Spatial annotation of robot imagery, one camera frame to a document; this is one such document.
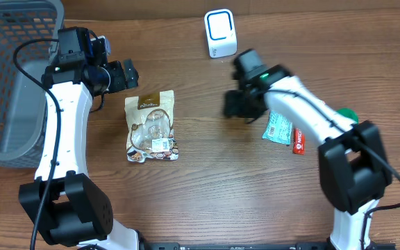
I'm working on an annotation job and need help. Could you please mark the teal wet wipes pack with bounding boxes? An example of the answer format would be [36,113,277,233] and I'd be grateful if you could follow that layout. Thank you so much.
[262,111,292,145]

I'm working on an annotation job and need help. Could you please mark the white brown snack bag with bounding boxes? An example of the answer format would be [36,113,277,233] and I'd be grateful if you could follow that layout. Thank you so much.
[124,90,179,163]

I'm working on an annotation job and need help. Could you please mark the red snack bar wrapper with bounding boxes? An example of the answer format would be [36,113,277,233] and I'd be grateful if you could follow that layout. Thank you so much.
[292,128,306,155]

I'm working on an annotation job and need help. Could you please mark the green white small bottle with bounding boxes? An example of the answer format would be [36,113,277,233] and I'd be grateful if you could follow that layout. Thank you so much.
[337,108,359,124]

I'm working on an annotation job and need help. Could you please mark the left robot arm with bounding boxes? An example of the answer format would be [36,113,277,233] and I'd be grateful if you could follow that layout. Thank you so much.
[19,27,147,250]

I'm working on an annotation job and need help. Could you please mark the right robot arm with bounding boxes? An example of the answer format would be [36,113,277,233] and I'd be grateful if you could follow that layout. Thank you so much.
[224,49,395,249]

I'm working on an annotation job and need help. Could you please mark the white barcode scanner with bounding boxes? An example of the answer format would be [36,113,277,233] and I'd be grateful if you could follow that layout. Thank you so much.
[204,9,238,58]

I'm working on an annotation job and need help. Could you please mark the grey plastic mesh basket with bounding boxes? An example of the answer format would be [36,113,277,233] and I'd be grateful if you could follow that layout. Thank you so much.
[0,0,65,168]

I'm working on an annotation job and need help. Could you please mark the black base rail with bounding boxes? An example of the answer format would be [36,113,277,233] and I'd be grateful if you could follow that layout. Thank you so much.
[140,241,397,250]

